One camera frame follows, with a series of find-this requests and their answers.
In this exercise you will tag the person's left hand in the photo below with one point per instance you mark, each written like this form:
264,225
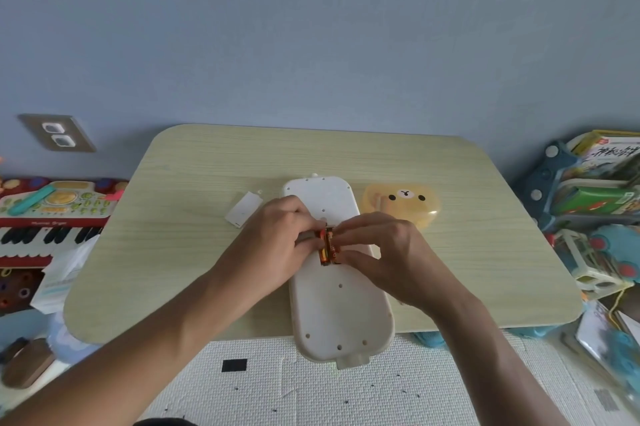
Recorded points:
260,246

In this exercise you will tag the person's right hand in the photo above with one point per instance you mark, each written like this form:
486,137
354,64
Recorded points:
400,266

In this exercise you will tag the person's right thumb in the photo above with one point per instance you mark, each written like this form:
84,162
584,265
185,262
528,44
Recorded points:
357,259

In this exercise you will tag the person's left fingers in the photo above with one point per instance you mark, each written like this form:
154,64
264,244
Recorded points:
302,228

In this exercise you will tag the red and gold battery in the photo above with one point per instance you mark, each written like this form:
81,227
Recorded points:
325,247
336,247

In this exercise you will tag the person's right forearm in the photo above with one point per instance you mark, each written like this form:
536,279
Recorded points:
495,365

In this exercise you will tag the person's left forearm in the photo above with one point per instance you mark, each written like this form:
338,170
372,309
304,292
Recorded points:
150,340

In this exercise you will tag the white plastic toy board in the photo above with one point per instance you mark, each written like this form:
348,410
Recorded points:
335,310

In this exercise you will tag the white battery cover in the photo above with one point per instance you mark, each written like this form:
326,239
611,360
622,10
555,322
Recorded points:
242,209

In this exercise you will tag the yellow bear face container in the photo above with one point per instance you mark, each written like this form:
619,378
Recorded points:
405,201

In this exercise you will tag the white foam play mat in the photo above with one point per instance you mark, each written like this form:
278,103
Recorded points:
280,380

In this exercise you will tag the blue toy book rack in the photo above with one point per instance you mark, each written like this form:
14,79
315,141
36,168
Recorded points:
542,181

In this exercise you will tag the white shape sorter toy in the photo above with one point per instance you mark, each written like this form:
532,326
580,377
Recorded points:
582,261

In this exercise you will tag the green picture book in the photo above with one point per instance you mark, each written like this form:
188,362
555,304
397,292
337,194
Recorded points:
595,200

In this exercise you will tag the red toy piano keyboard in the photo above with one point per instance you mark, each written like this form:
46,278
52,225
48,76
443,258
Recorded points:
55,221

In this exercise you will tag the white tissue packet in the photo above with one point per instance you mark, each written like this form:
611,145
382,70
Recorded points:
60,281

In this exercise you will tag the blue bear toy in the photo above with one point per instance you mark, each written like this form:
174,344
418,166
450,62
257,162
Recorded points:
617,253

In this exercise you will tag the light blue picture book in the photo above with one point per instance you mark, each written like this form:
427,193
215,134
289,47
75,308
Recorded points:
607,340

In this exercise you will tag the picture book with landscape cover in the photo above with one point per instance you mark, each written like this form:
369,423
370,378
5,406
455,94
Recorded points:
612,153

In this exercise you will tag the colourful peg toy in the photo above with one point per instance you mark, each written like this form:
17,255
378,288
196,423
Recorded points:
17,291

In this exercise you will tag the brown wooden toy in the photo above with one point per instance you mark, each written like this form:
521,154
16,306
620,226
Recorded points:
30,363

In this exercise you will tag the metal wall outlet plate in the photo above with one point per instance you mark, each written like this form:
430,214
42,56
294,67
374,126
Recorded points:
57,133

